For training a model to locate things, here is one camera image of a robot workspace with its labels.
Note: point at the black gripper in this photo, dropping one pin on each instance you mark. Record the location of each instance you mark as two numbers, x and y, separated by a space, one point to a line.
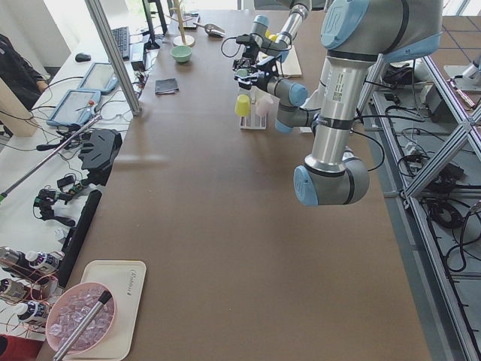
260 80
251 50

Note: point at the mint green plastic cup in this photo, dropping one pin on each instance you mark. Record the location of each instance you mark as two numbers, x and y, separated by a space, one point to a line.
242 72

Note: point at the pink plastic cup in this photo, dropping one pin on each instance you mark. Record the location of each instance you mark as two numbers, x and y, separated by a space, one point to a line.
263 105

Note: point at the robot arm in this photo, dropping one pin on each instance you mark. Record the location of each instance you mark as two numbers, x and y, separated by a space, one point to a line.
278 34
355 34

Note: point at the yellow plastic cup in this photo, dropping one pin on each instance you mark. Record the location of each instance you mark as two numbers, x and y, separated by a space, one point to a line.
242 105

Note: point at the wooden cutting board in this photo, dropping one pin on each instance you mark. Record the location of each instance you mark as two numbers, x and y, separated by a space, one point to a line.
291 66

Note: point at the metal scoop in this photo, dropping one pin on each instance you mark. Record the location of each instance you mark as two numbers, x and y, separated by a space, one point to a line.
211 30

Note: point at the wooden mug tree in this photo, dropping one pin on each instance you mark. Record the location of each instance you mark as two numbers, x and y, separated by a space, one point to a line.
177 17

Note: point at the green ceramic bowl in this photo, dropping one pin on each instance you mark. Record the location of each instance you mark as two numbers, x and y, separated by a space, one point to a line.
181 53

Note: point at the grey folded cloth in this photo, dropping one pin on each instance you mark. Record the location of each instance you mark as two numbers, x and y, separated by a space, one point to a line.
166 86

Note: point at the black keyboard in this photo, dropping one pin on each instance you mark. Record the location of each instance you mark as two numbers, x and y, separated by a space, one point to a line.
121 36

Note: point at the blue teach pendant far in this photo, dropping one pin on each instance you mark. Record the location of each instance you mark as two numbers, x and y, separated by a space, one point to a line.
101 77

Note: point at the blue teach pendant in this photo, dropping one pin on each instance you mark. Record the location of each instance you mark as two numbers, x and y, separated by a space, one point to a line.
101 77
76 108

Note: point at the black computer mouse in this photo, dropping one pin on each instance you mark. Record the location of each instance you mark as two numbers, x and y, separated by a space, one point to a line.
82 57

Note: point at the blue teach pendant near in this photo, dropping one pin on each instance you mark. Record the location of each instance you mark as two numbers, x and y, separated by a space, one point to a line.
76 108

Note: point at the seated person in black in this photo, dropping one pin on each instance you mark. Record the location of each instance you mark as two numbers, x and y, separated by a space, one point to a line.
26 83

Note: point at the cream plastic tray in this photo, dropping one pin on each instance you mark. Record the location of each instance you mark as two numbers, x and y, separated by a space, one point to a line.
125 280

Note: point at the long metal pole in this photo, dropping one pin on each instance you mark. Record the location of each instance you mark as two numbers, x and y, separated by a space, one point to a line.
47 158

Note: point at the metal rod with black tip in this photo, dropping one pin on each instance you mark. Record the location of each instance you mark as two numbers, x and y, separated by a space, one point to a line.
76 334

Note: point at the pink bowl with ice cubes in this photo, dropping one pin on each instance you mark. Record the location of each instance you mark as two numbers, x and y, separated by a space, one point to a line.
70 309

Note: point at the white wire cup rack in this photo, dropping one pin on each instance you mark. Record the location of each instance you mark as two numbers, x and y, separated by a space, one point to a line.
253 122

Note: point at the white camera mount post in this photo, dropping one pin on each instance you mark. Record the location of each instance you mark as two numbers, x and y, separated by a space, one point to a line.
311 108

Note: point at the aluminium frame post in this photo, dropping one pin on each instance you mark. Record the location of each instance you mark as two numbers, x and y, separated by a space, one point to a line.
102 26

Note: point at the black plastic bracket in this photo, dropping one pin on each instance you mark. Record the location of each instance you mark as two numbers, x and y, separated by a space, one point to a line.
98 152

